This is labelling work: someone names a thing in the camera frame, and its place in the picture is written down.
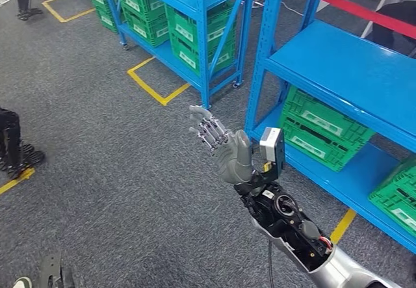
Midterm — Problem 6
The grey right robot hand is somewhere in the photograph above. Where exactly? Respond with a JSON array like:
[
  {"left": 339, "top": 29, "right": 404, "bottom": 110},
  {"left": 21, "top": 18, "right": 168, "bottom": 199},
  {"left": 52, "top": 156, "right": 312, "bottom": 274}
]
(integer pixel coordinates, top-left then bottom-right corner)
[{"left": 189, "top": 105, "right": 254, "bottom": 186}]

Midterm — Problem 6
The blue metal shelf rack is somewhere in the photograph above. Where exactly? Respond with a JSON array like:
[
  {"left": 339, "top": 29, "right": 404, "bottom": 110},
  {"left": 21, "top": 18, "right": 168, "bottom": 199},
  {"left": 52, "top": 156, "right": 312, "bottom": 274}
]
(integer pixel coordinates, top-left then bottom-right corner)
[
  {"left": 245, "top": 0, "right": 416, "bottom": 255},
  {"left": 97, "top": 0, "right": 257, "bottom": 109}
]

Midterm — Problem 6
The yellow floor tape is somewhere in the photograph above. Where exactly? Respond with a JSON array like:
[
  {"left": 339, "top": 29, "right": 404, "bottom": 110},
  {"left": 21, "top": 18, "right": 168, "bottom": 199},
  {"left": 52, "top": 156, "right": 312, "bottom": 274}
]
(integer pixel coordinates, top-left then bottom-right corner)
[
  {"left": 0, "top": 167, "right": 35, "bottom": 196},
  {"left": 42, "top": 0, "right": 97, "bottom": 23},
  {"left": 330, "top": 208, "right": 357, "bottom": 244}
]

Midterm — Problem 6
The red barrier belt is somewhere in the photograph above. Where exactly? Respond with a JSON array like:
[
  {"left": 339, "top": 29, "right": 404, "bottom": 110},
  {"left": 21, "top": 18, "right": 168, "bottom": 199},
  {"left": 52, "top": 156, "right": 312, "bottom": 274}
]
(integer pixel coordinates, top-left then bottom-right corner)
[{"left": 291, "top": 0, "right": 416, "bottom": 40}]

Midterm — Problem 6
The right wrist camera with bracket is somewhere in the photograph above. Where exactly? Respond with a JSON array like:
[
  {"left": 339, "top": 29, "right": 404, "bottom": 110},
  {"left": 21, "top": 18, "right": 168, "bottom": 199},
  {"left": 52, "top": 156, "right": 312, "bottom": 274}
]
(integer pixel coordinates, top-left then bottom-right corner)
[{"left": 259, "top": 126, "right": 286, "bottom": 183}]

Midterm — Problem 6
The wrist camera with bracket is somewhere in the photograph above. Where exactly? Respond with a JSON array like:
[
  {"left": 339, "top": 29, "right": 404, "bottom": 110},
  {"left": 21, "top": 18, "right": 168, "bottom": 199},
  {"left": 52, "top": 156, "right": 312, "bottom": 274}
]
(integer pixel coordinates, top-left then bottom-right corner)
[
  {"left": 39, "top": 254, "right": 75, "bottom": 288},
  {"left": 259, "top": 126, "right": 286, "bottom": 183}
]

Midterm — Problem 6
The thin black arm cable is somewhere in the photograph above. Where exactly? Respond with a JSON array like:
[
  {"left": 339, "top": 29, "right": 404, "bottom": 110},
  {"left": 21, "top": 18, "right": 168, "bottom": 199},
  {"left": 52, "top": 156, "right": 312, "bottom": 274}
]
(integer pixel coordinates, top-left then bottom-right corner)
[{"left": 268, "top": 241, "right": 276, "bottom": 288}]

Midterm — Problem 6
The white floor cable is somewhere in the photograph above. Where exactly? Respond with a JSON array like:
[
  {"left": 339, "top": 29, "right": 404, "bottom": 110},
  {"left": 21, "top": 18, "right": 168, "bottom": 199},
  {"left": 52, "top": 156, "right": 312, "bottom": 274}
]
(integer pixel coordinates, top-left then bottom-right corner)
[{"left": 281, "top": 1, "right": 305, "bottom": 16}]

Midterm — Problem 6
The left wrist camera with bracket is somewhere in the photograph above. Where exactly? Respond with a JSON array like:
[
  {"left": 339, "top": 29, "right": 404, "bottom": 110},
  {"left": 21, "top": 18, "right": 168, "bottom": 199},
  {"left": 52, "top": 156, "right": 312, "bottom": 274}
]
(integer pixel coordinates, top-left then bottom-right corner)
[{"left": 39, "top": 254, "right": 75, "bottom": 288}]

